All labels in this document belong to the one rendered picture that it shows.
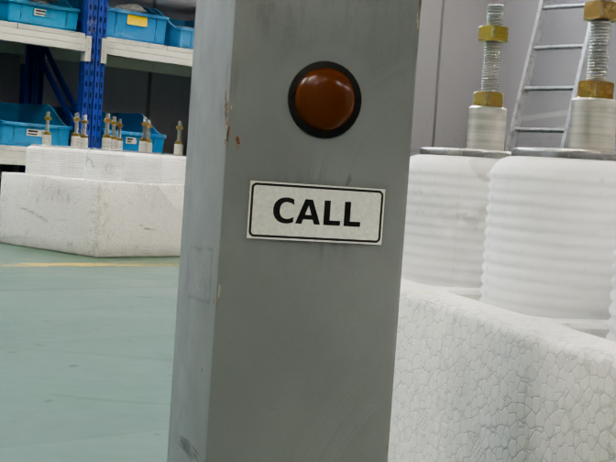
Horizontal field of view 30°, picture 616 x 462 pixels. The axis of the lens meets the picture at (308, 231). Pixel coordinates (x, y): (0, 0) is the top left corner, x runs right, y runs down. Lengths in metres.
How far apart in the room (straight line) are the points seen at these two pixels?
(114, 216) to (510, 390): 2.31
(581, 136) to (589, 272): 0.07
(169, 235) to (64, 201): 0.27
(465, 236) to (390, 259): 0.22
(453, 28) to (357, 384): 7.86
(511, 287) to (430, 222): 0.11
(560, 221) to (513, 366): 0.09
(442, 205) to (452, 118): 7.61
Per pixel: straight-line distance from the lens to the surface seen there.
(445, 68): 8.19
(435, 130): 8.11
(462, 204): 0.64
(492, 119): 0.67
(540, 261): 0.54
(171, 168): 2.93
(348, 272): 0.41
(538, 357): 0.45
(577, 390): 0.43
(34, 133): 5.32
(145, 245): 2.82
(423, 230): 0.65
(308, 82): 0.40
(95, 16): 5.45
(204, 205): 0.42
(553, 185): 0.53
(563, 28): 8.27
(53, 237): 2.84
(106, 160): 2.77
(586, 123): 0.57
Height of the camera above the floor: 0.24
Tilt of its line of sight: 3 degrees down
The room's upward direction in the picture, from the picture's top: 4 degrees clockwise
